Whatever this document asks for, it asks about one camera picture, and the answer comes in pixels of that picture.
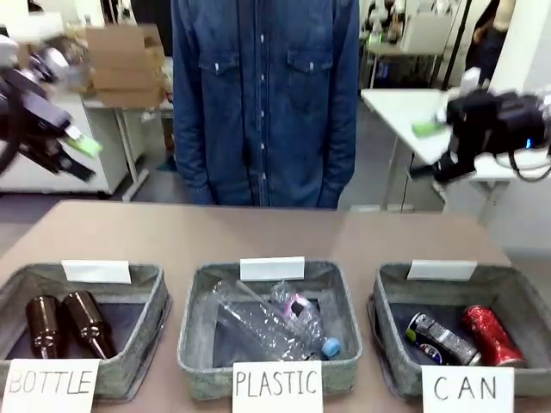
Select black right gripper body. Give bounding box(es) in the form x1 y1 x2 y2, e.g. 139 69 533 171
447 90 546 158

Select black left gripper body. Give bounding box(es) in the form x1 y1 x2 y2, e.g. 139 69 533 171
3 71 72 143

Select brown glass bottle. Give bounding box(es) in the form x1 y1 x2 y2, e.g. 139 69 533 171
61 291 117 361
25 295 61 361

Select silver black drink can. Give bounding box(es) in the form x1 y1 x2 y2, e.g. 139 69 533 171
405 311 482 367

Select red drink can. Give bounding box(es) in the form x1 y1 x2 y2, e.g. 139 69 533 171
461 305 527 369

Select small pink label plastic bottle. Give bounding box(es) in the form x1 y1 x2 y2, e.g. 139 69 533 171
270 281 342 361

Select large clear plastic bottle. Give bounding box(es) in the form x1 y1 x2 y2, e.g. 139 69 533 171
210 279 328 361

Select grey fabric basket can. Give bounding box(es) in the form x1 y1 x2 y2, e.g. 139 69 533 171
366 262 551 404

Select grey fabric basket bottle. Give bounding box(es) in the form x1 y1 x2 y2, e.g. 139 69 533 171
0 262 172 401

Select grey fabric basket plastic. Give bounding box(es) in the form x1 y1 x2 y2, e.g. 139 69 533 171
178 260 362 399

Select white paper sign CAN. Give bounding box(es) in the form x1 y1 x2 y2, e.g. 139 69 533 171
420 366 516 413

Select large white table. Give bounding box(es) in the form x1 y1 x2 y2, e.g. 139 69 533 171
360 88 551 180

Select white side table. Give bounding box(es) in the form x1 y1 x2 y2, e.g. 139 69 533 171
81 96 176 202

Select flat cardboard box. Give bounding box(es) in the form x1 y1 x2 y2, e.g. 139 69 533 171
96 85 164 108
90 64 164 90

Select background person dark clothes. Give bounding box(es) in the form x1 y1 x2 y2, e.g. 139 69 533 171
464 0 517 83

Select background grey desk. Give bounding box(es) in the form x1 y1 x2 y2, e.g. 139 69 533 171
363 40 444 89

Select white background box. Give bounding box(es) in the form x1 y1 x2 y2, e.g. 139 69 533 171
402 12 451 52

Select black tripod pole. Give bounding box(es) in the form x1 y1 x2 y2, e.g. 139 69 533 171
443 0 473 89

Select blank white card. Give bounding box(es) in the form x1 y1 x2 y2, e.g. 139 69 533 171
239 256 306 282
61 259 132 285
406 259 478 281

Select large open cardboard box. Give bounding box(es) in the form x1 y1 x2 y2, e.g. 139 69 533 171
84 24 165 70

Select person in denim shirt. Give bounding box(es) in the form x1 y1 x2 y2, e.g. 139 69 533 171
170 0 361 210

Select white paper sign BOTTLE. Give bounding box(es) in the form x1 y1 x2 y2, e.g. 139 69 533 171
0 358 101 413

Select white paper sign PLASTIC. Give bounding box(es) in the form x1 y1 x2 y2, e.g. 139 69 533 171
232 360 324 413

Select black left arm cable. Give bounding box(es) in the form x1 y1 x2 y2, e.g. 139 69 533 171
0 88 27 176

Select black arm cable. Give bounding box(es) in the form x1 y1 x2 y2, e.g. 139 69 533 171
492 144 551 182
0 88 27 176

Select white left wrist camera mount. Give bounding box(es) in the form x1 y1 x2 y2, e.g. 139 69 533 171
28 45 70 85

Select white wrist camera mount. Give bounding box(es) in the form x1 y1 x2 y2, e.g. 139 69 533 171
28 45 70 85
460 67 492 94

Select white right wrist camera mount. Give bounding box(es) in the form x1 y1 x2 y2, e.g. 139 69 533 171
460 67 492 94

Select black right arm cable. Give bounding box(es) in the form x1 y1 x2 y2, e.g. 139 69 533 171
492 144 551 182

